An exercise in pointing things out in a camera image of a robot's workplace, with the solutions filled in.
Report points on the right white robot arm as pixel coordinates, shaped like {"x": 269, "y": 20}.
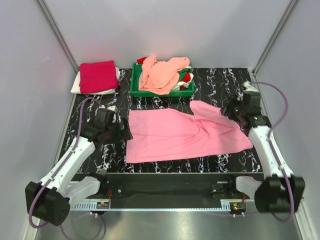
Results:
{"x": 280, "y": 191}

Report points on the pink t shirt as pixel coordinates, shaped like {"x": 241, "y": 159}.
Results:
{"x": 168, "y": 134}

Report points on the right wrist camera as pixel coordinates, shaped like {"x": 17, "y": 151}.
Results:
{"x": 249, "y": 90}

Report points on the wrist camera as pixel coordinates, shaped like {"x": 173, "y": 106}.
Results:
{"x": 107, "y": 114}
{"x": 249, "y": 90}

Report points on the right corner post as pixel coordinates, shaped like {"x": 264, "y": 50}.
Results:
{"x": 278, "y": 29}

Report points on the folded magenta t shirt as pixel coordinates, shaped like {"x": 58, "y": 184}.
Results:
{"x": 97, "y": 77}

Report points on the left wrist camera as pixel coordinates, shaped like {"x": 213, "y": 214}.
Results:
{"x": 107, "y": 114}

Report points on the corner post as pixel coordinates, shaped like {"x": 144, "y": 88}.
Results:
{"x": 278, "y": 29}
{"x": 57, "y": 33}

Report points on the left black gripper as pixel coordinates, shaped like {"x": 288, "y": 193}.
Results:
{"x": 124, "y": 133}

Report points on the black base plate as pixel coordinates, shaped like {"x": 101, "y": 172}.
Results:
{"x": 169, "y": 191}

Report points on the left corner post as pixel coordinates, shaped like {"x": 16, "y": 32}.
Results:
{"x": 57, "y": 33}

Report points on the peach t shirt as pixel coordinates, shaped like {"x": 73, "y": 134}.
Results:
{"x": 160, "y": 77}

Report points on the red white green t shirt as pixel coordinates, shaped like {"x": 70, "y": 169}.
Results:
{"x": 184, "y": 80}

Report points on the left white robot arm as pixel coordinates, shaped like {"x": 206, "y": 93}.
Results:
{"x": 52, "y": 198}

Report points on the aluminium rail frame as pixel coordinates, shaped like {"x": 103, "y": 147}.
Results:
{"x": 174, "y": 224}

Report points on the folded white t shirt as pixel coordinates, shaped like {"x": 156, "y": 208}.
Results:
{"x": 76, "y": 85}

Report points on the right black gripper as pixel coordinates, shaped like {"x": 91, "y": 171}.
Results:
{"x": 226, "y": 110}

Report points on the green plastic bin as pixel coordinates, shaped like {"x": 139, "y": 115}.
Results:
{"x": 134, "y": 86}

